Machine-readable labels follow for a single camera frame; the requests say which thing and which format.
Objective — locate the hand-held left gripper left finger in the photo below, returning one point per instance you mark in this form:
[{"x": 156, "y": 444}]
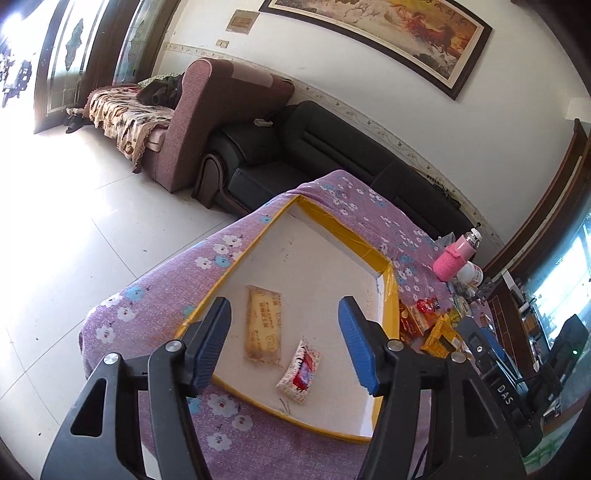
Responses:
[{"x": 212, "y": 346}]

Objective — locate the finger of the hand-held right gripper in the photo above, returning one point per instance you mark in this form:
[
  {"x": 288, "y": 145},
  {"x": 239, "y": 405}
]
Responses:
[
  {"x": 496, "y": 350},
  {"x": 475, "y": 339}
]

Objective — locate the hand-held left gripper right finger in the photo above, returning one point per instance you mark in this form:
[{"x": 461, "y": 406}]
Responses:
[{"x": 360, "y": 341}]

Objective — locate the beige snack packet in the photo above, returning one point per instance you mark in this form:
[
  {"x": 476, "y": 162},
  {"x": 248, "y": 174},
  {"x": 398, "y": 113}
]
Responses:
[{"x": 264, "y": 325}]

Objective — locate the red white snack packet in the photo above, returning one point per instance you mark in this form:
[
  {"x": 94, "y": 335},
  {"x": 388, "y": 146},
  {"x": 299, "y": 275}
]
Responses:
[{"x": 301, "y": 371}]

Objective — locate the white tray with yellow tape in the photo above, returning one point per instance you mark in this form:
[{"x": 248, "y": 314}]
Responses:
[{"x": 304, "y": 258}]

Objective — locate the yellow cracker packet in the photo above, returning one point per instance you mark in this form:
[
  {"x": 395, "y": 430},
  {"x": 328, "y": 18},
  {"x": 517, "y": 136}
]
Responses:
[{"x": 441, "y": 337}]

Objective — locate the green white rice cracker packet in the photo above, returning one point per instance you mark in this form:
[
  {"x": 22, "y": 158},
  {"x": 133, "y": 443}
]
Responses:
[{"x": 461, "y": 302}]

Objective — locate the black spatula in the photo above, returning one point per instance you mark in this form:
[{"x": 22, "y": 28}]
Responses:
[{"x": 485, "y": 290}]

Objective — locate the orange cracker packet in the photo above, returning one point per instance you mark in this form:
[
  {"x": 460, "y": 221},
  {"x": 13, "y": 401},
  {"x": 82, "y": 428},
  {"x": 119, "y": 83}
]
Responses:
[{"x": 413, "y": 325}]

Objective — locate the bright red snack packet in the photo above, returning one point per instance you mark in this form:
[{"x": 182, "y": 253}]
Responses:
[{"x": 427, "y": 308}]

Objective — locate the white jar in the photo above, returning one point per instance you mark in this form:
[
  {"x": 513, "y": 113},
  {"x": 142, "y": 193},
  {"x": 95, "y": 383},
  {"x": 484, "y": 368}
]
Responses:
[{"x": 471, "y": 274}]

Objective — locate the black speaker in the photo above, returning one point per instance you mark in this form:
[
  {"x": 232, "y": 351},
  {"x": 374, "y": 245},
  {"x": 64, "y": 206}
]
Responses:
[{"x": 570, "y": 350}]

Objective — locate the pink sleeved bottle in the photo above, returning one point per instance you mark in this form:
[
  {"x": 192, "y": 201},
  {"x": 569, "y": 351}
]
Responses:
[{"x": 455, "y": 258}]

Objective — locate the television screen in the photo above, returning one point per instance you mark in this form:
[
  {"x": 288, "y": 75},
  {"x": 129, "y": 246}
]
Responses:
[{"x": 563, "y": 272}]

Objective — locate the purple floral tablecloth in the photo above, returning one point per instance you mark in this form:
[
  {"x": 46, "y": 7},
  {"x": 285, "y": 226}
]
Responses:
[{"x": 355, "y": 207}]

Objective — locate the brown wooden door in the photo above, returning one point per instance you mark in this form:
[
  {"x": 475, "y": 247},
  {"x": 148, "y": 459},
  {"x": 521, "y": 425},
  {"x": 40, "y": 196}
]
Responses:
[{"x": 545, "y": 203}]

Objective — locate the black leather sofa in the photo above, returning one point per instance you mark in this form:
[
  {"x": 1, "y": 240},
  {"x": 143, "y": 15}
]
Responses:
[{"x": 323, "y": 147}]

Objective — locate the maroon fabric sofa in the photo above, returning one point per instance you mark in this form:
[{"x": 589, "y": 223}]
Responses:
[{"x": 198, "y": 120}]

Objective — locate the white remote control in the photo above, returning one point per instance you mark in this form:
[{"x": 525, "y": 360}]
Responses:
[{"x": 263, "y": 122}]

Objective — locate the patterned sofa blanket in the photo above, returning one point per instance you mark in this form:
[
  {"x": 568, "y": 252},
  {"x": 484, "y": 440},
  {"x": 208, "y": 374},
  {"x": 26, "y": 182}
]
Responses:
[{"x": 122, "y": 115}]

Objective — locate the dark clothes pile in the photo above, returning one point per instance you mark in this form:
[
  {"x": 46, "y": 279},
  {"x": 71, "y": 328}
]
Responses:
[{"x": 159, "y": 92}]

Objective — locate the pair of dark shoes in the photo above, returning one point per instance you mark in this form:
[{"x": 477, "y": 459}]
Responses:
[{"x": 76, "y": 124}]

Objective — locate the framed horse painting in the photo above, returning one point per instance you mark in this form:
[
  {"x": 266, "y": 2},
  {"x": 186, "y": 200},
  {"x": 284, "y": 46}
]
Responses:
[{"x": 392, "y": 32}]

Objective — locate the glass panel door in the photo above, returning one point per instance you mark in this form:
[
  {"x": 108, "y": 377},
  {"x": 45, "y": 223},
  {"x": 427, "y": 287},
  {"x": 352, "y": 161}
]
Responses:
[{"x": 69, "y": 55}]

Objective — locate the small wall plaque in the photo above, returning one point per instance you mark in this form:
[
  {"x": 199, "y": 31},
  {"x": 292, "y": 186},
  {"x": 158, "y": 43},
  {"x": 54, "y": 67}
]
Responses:
[{"x": 243, "y": 21}]

